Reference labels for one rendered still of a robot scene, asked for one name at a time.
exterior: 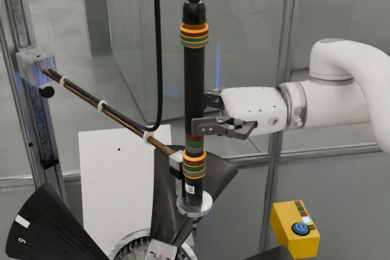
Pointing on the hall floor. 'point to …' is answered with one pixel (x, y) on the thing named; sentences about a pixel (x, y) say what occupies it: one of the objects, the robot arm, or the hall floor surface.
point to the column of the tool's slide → (29, 136)
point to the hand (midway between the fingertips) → (195, 114)
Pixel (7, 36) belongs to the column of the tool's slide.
